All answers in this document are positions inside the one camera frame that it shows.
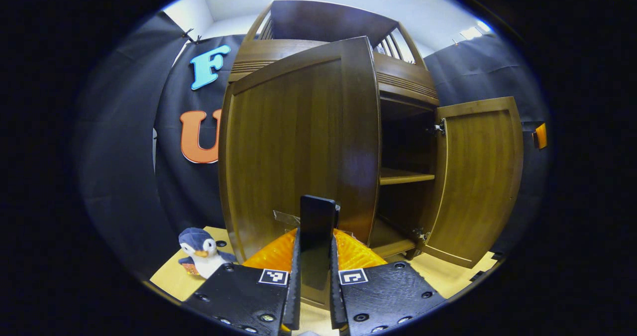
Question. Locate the black backdrop cloth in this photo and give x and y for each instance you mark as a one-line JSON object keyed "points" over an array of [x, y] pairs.
{"points": [[124, 152]]}

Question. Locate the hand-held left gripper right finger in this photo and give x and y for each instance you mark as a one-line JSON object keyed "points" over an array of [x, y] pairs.
{"points": [[383, 291]]}

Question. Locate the wooden double-door shoe cabinet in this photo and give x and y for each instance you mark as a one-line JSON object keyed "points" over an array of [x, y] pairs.
{"points": [[328, 20]]}

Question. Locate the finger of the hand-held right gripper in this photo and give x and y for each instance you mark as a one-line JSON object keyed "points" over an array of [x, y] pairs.
{"points": [[541, 136]]}

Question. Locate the small ceiling light panel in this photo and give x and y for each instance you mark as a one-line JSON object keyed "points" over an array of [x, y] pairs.
{"points": [[475, 30]]}

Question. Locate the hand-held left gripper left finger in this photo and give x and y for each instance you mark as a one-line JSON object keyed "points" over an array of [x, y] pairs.
{"points": [[249, 291]]}

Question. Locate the wooden shoe cabinet door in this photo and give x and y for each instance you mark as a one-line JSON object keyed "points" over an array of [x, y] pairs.
{"points": [[477, 176], [298, 137]]}

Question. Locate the penguin plush toy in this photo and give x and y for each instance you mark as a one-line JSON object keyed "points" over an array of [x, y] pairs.
{"points": [[204, 254]]}

